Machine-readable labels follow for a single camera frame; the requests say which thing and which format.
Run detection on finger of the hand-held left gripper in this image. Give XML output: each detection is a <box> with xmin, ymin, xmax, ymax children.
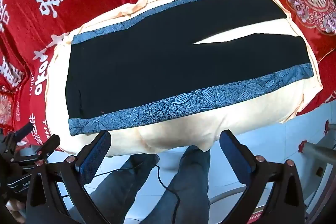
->
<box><xmin>35</xmin><ymin>134</ymin><xmax>61</xmax><ymax>159</ymax></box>
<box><xmin>12</xmin><ymin>123</ymin><xmax>34</xmax><ymax>146</ymax></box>

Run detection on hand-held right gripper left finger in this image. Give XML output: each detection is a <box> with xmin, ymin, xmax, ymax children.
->
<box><xmin>25</xmin><ymin>130</ymin><xmax>112</xmax><ymax>224</ymax></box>

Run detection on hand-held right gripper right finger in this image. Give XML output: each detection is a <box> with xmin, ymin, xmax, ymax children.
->
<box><xmin>219</xmin><ymin>130</ymin><xmax>306</xmax><ymax>224</ymax></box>

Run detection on black pants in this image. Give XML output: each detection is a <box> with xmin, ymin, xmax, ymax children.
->
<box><xmin>66</xmin><ymin>0</ymin><xmax>313</xmax><ymax>119</ymax></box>

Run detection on person's left hand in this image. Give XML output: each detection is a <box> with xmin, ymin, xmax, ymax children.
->
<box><xmin>5</xmin><ymin>200</ymin><xmax>27</xmax><ymax>224</ymax></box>

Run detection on person's left leg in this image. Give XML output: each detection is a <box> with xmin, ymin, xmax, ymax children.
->
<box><xmin>89</xmin><ymin>153</ymin><xmax>160</xmax><ymax>224</ymax></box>

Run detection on black cable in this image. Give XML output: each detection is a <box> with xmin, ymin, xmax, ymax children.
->
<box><xmin>62</xmin><ymin>164</ymin><xmax>181</xmax><ymax>224</ymax></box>

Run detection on grey metal frame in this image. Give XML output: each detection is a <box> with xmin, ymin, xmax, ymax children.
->
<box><xmin>299</xmin><ymin>140</ymin><xmax>336</xmax><ymax>224</ymax></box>

